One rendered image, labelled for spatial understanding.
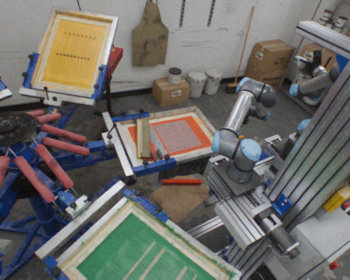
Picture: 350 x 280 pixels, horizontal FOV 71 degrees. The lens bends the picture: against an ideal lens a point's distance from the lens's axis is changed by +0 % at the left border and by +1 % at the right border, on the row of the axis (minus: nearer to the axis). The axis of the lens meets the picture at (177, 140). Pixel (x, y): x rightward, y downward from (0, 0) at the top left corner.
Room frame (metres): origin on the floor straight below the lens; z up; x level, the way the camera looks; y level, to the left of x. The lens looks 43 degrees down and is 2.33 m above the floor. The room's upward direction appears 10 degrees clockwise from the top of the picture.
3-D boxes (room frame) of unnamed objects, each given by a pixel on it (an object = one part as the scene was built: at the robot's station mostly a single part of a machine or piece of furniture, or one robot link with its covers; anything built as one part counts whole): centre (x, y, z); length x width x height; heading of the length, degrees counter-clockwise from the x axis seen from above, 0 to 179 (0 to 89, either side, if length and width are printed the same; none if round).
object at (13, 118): (0.95, 0.96, 0.67); 0.39 x 0.39 x 1.35
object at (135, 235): (0.52, 0.16, 1.05); 1.08 x 0.61 x 0.23; 62
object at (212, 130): (1.51, 0.06, 0.97); 0.79 x 0.58 x 0.04; 122
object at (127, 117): (1.61, 0.41, 0.97); 0.30 x 0.05 x 0.07; 122
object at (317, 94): (1.54, -0.85, 1.56); 0.11 x 0.08 x 0.11; 101
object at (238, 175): (0.96, -0.39, 1.31); 0.15 x 0.15 x 0.10
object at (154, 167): (1.14, 0.12, 0.97); 0.30 x 0.05 x 0.07; 122
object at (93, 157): (1.28, 0.43, 0.89); 1.24 x 0.06 x 0.06; 122
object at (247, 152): (0.97, -0.38, 1.42); 0.13 x 0.12 x 0.14; 71
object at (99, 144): (1.21, 0.54, 1.02); 0.17 x 0.06 x 0.05; 122
